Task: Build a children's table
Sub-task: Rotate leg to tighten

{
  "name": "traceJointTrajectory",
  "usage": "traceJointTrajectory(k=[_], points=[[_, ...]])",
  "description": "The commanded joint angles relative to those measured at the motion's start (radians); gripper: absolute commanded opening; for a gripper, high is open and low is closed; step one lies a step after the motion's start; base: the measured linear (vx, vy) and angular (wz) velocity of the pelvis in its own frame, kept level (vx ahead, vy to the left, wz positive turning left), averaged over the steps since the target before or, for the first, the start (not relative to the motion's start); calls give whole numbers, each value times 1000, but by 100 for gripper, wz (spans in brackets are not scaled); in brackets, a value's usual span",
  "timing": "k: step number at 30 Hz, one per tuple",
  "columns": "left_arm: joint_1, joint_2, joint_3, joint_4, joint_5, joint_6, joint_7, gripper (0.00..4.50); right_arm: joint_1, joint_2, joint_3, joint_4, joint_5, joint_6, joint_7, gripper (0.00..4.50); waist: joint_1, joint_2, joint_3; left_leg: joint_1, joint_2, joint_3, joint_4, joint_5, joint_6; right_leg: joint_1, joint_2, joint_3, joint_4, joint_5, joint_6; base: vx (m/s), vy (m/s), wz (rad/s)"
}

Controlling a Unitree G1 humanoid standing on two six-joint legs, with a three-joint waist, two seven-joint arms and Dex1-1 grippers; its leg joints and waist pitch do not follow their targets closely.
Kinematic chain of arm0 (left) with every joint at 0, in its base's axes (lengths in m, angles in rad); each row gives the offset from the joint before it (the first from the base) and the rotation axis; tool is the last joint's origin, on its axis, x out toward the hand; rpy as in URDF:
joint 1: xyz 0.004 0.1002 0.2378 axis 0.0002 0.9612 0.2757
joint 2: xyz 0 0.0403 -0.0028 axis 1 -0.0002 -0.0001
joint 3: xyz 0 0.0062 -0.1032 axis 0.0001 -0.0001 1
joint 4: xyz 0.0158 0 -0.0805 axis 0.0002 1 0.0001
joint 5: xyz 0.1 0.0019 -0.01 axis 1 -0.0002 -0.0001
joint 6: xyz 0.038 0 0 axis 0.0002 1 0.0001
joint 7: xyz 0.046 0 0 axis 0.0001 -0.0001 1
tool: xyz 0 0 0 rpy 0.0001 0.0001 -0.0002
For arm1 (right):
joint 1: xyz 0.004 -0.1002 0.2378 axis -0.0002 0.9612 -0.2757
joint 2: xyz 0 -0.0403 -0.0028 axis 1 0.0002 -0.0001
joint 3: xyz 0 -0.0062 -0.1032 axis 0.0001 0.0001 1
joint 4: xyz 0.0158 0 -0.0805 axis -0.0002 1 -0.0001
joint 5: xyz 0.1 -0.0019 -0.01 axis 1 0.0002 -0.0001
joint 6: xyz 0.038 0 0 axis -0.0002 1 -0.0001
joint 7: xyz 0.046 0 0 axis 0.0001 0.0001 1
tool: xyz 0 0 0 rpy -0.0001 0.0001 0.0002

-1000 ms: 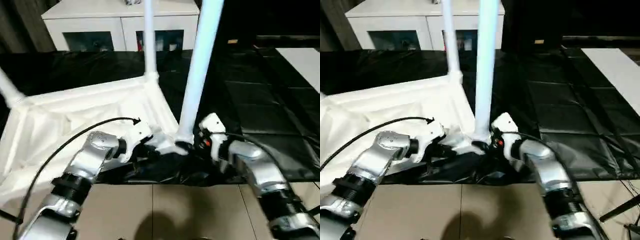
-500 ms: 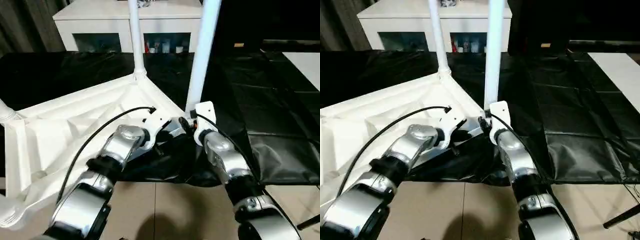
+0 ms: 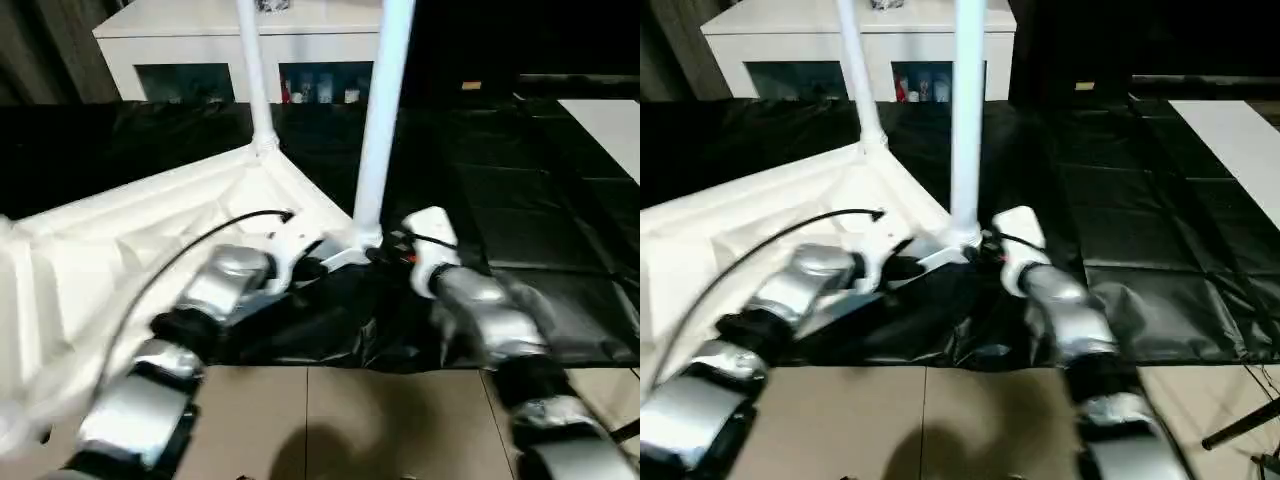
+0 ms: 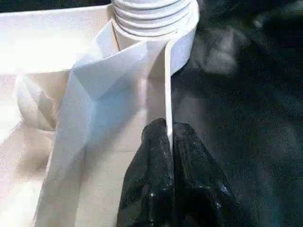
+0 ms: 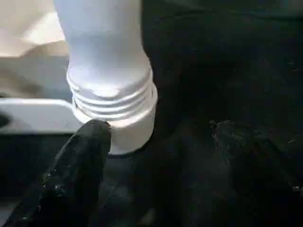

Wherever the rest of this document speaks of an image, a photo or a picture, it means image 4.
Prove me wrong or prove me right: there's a black mat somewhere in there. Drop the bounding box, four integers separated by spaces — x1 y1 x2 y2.
0 0 303 227

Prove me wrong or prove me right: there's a white plastic table leg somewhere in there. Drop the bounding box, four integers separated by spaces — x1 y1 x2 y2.
111 0 198 38

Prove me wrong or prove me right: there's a white plastic table top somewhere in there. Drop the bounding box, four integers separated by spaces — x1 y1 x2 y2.
0 4 199 227

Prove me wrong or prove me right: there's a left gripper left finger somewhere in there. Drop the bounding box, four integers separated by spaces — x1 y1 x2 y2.
117 117 177 227

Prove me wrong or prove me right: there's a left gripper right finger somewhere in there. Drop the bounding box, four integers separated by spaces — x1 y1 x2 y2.
172 122 237 227

